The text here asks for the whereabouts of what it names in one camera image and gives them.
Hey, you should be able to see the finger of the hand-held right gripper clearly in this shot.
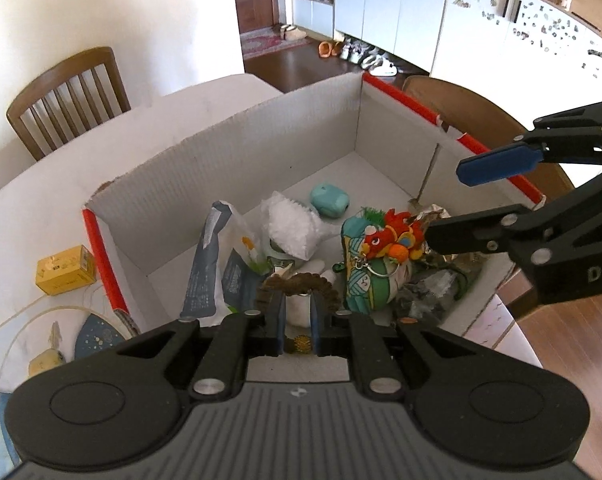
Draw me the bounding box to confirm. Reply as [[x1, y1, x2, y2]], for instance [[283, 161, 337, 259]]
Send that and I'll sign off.
[[456, 97, 602, 187], [425, 170, 602, 261]]

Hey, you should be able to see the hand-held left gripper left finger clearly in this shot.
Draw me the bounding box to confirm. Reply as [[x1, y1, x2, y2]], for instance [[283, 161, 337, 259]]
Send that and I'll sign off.
[[113, 290, 288, 401]]

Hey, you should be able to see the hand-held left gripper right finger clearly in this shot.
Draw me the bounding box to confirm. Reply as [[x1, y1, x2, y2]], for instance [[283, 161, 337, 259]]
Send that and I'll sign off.
[[308, 290, 488, 401]]

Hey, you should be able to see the silver foil snack packet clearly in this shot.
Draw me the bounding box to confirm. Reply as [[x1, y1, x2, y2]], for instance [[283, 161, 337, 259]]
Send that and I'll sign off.
[[408, 203, 482, 273]]

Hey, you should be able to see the brown bead bracelet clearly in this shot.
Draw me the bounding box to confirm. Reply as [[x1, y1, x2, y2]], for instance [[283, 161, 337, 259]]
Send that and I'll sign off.
[[257, 271, 340, 312]]

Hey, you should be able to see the grey green plastic packet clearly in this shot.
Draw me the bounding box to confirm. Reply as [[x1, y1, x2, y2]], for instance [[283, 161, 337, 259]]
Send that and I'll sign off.
[[395, 259, 483, 323]]

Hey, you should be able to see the red dragon keychain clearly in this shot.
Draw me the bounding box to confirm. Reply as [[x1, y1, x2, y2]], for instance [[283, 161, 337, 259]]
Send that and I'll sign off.
[[362, 208, 428, 264]]

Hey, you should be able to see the white plastic bag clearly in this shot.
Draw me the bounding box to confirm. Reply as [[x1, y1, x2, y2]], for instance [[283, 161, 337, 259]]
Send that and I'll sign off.
[[260, 190, 328, 262]]

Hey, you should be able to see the teal small case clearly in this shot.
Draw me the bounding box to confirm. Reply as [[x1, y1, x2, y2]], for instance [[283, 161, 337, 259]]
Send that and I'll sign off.
[[309, 183, 351, 219]]

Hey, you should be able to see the red cardboard box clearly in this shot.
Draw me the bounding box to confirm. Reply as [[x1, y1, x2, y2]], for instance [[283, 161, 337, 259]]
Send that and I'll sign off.
[[82, 71, 548, 341]]

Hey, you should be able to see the wooden dining chair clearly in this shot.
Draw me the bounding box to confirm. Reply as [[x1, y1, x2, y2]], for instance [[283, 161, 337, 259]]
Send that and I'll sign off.
[[402, 75, 575, 202], [7, 46, 132, 162]]

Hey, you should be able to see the white cabinet with magnets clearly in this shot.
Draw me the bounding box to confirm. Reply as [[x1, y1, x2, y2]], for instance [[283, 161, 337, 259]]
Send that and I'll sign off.
[[431, 0, 602, 128]]

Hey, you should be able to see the row of shoes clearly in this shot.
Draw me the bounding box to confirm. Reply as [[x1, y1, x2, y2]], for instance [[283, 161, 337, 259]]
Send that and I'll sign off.
[[341, 37, 398, 77]]

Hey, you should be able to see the yellow sponge block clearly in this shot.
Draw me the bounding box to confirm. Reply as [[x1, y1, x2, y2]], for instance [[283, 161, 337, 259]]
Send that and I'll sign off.
[[36, 245, 97, 296]]

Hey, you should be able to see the white low shoe bench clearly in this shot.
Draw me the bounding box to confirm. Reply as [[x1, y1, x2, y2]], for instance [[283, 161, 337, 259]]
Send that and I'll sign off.
[[292, 0, 337, 41]]

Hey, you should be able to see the patterned door rug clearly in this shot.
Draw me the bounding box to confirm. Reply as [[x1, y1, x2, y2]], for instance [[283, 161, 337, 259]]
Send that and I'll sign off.
[[240, 27, 310, 61]]

